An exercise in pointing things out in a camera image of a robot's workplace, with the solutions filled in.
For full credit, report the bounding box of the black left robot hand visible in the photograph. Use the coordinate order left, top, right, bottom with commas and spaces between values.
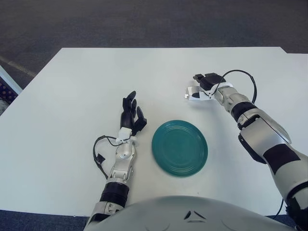
119, 90, 148, 137

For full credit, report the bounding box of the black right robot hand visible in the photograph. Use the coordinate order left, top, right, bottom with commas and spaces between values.
192, 72, 226, 100

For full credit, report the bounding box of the white charger plug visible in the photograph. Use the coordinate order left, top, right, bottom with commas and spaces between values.
184, 86, 205, 102

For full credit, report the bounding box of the teal ceramic plate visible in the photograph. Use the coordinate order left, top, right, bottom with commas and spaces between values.
151, 119, 209, 179

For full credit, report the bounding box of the grey robot torso shell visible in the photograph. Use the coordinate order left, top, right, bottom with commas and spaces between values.
83, 195, 297, 231

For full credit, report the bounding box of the dark patterned mat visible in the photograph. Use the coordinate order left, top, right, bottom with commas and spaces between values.
0, 76, 19, 116

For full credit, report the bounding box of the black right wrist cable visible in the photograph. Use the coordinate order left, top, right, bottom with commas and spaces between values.
221, 69, 257, 104

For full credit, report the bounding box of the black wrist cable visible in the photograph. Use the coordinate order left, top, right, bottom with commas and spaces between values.
221, 69, 257, 104
92, 135, 121, 180

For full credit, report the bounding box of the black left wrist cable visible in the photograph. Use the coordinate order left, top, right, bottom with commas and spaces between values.
92, 135, 121, 180

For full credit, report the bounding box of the white frame bar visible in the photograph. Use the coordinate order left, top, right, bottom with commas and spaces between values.
0, 64, 23, 94

